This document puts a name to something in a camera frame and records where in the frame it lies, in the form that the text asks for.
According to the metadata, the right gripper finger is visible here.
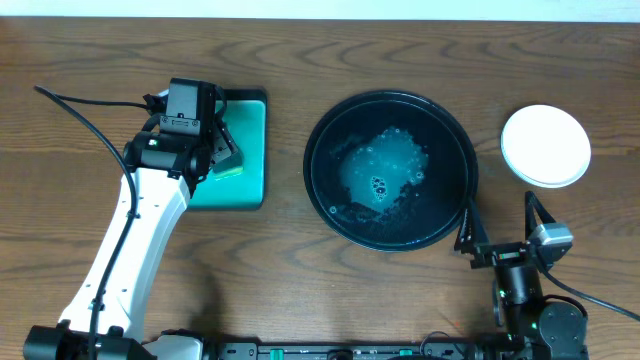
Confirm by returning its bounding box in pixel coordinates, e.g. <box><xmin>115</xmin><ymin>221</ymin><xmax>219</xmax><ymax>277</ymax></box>
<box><xmin>454</xmin><ymin>198</ymin><xmax>490</xmax><ymax>253</ymax></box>
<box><xmin>524</xmin><ymin>191</ymin><xmax>555</xmax><ymax>243</ymax></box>

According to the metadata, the green scouring sponge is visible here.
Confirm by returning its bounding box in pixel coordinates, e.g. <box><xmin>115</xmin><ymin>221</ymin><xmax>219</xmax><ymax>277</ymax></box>
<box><xmin>212</xmin><ymin>152</ymin><xmax>244</xmax><ymax>179</ymax></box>

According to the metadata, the white plate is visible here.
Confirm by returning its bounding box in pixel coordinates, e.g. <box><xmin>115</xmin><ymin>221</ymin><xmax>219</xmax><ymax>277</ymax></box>
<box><xmin>500</xmin><ymin>104</ymin><xmax>592</xmax><ymax>189</ymax></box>

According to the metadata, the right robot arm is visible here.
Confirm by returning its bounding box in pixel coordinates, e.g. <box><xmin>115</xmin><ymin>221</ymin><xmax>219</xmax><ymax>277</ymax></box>
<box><xmin>454</xmin><ymin>191</ymin><xmax>589</xmax><ymax>360</ymax></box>

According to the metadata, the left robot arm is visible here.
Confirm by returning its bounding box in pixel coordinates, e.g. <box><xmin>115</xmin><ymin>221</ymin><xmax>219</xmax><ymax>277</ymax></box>
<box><xmin>23</xmin><ymin>78</ymin><xmax>238</xmax><ymax>359</ymax></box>

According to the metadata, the rectangular dark green tray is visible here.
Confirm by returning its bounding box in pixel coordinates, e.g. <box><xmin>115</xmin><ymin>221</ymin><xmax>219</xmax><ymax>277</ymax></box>
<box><xmin>188</xmin><ymin>88</ymin><xmax>268</xmax><ymax>211</ymax></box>

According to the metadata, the round black tray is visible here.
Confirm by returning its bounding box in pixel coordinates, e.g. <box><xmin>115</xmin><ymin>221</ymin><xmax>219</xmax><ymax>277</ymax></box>
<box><xmin>303</xmin><ymin>90</ymin><xmax>479</xmax><ymax>252</ymax></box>

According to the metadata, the left black cable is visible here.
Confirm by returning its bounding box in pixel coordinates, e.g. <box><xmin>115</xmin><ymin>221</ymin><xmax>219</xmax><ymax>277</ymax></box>
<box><xmin>33</xmin><ymin>84</ymin><xmax>161</xmax><ymax>360</ymax></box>

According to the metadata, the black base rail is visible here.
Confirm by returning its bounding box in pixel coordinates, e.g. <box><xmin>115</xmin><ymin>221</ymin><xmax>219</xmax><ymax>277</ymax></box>
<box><xmin>199</xmin><ymin>341</ymin><xmax>499</xmax><ymax>360</ymax></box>

